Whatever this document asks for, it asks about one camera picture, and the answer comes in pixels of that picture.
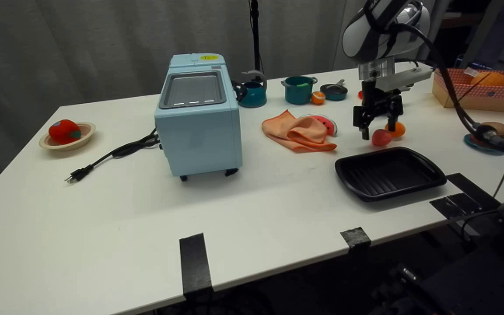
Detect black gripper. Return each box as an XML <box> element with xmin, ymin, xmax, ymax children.
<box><xmin>353</xmin><ymin>80</ymin><xmax>402</xmax><ymax>140</ymax></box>

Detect red strawberry plush toy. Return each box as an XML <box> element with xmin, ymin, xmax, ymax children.
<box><xmin>370</xmin><ymin>129</ymin><xmax>391</xmax><ymax>147</ymax></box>

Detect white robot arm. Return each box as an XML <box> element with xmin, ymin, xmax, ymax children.
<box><xmin>342</xmin><ymin>0</ymin><xmax>430</xmax><ymax>140</ymax></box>

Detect orange plush fruit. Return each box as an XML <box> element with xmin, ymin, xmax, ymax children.
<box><xmin>386</xmin><ymin>120</ymin><xmax>405</xmax><ymax>138</ymax></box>

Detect toy watermelon slice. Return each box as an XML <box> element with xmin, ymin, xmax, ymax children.
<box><xmin>311</xmin><ymin>115</ymin><xmax>337</xmax><ymax>136</ymax></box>

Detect black toy pot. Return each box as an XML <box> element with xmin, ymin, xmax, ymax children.
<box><xmin>320</xmin><ymin>78</ymin><xmax>348</xmax><ymax>101</ymax></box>

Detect black grill tray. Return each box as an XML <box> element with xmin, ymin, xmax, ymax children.
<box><xmin>334</xmin><ymin>147</ymin><xmax>446</xmax><ymax>201</ymax></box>

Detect toy orange half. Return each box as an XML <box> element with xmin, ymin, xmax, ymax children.
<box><xmin>309</xmin><ymin>91</ymin><xmax>325</xmax><ymax>105</ymax></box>

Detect teal toy pot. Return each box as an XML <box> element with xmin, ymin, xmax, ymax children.
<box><xmin>281</xmin><ymin>75</ymin><xmax>316</xmax><ymax>105</ymax></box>

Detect toy burger on blue plate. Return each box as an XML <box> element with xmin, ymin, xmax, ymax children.
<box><xmin>463</xmin><ymin>122</ymin><xmax>504</xmax><ymax>155</ymax></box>

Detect teal toy kettle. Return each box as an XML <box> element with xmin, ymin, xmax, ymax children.
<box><xmin>232</xmin><ymin>70</ymin><xmax>267</xmax><ymax>108</ymax></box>

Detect red tomato plush toy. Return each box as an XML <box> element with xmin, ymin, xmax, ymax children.
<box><xmin>48</xmin><ymin>119</ymin><xmax>80</xmax><ymax>143</ymax></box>

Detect orange cloth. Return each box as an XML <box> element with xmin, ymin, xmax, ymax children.
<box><xmin>260</xmin><ymin>110</ymin><xmax>335</xmax><ymax>152</ymax></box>

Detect light blue toaster oven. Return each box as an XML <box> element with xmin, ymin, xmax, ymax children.
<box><xmin>153</xmin><ymin>52</ymin><xmax>243</xmax><ymax>180</ymax></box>

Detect beige small plate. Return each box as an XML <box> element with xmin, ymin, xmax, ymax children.
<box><xmin>38</xmin><ymin>119</ymin><xmax>94</xmax><ymax>152</ymax></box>

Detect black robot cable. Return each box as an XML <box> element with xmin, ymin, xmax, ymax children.
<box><xmin>405</xmin><ymin>22</ymin><xmax>504</xmax><ymax>155</ymax></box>

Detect black camera stand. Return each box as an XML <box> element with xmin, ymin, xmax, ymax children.
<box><xmin>248</xmin><ymin>0</ymin><xmax>262</xmax><ymax>70</ymax></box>

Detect black power cord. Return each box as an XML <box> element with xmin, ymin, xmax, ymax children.
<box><xmin>66</xmin><ymin>127</ymin><xmax>160</xmax><ymax>185</ymax></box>

